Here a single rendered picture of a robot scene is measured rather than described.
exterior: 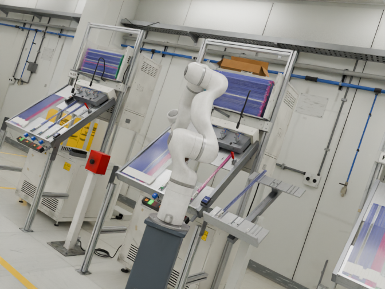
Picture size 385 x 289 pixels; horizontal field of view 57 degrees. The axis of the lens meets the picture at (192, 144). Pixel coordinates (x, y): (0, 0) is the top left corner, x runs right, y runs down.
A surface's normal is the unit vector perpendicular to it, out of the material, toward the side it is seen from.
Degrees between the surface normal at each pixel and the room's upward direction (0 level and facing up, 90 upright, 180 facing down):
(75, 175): 90
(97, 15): 90
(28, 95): 90
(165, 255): 90
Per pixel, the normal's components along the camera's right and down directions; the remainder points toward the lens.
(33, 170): -0.51, -0.17
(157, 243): -0.11, -0.04
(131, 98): 0.80, 0.27
